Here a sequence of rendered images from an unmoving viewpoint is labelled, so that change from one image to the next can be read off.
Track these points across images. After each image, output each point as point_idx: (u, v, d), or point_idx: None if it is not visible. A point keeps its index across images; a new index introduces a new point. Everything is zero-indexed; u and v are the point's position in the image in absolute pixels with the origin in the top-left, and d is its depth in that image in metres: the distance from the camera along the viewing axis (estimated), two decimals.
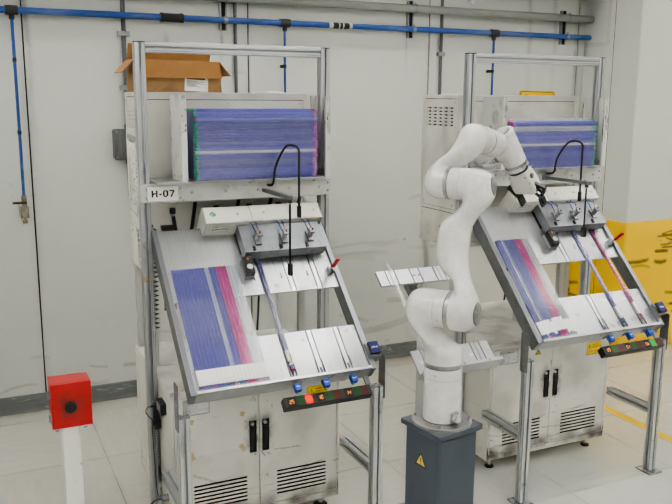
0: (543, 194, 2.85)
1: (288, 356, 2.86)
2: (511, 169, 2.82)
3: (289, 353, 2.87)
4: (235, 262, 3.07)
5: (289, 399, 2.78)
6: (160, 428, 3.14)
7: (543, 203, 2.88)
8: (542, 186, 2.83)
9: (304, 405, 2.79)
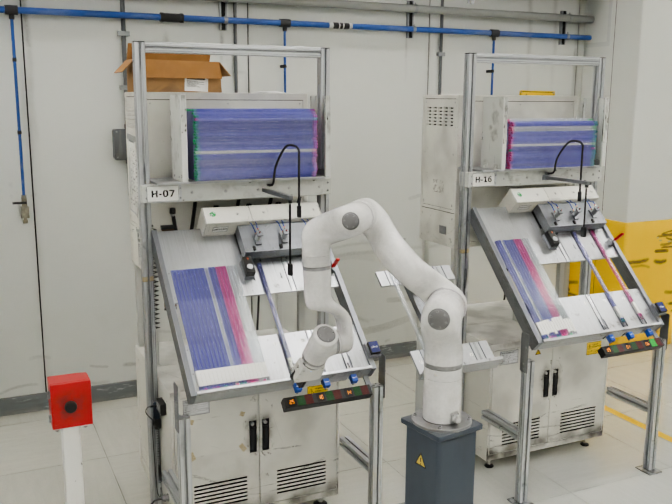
0: None
1: (291, 363, 2.84)
2: None
3: (292, 360, 2.85)
4: (235, 262, 3.07)
5: (289, 399, 2.78)
6: (160, 428, 3.14)
7: (297, 381, 2.78)
8: (291, 375, 2.72)
9: (304, 405, 2.79)
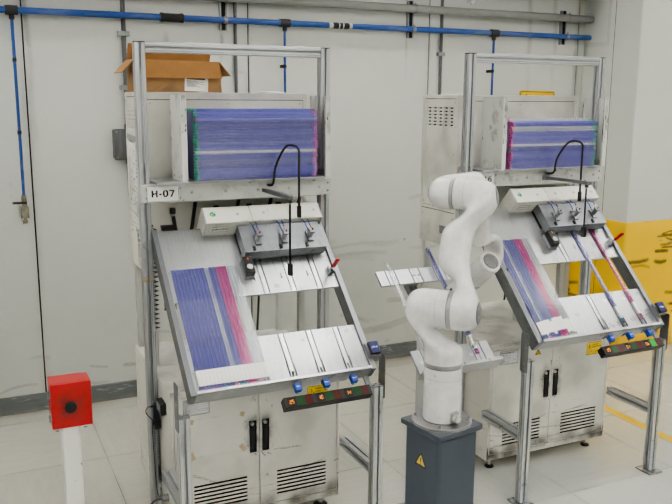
0: None
1: (472, 340, 3.01)
2: (479, 287, 2.96)
3: (472, 337, 3.02)
4: (235, 262, 3.07)
5: (289, 399, 2.78)
6: (160, 428, 3.14)
7: None
8: None
9: (304, 405, 2.79)
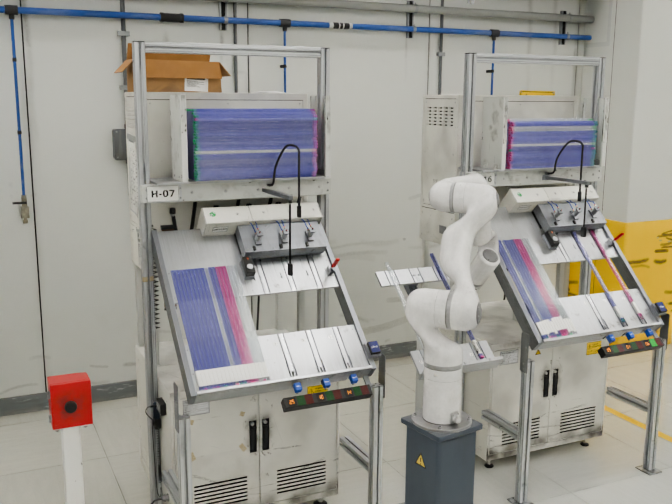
0: None
1: (476, 345, 3.03)
2: (481, 285, 2.99)
3: (476, 342, 3.04)
4: (235, 262, 3.07)
5: (289, 399, 2.78)
6: (160, 428, 3.14)
7: None
8: None
9: (304, 405, 2.79)
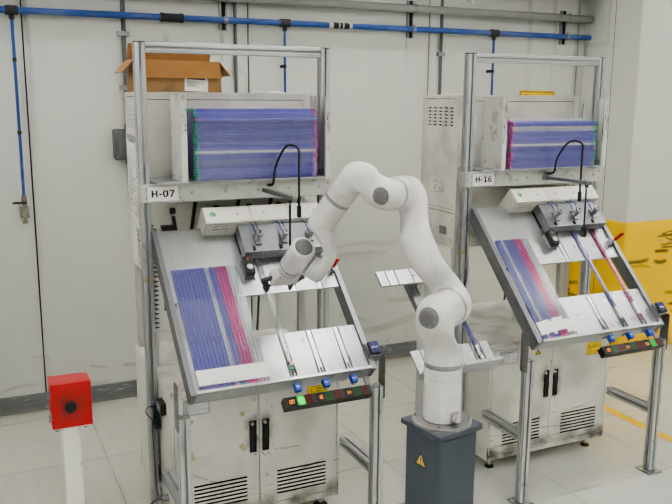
0: (299, 281, 2.91)
1: (478, 350, 3.02)
2: (297, 275, 2.76)
3: (479, 347, 3.03)
4: (235, 262, 3.07)
5: (289, 399, 2.78)
6: (160, 428, 3.14)
7: (291, 286, 2.93)
8: (303, 276, 2.88)
9: (304, 405, 2.79)
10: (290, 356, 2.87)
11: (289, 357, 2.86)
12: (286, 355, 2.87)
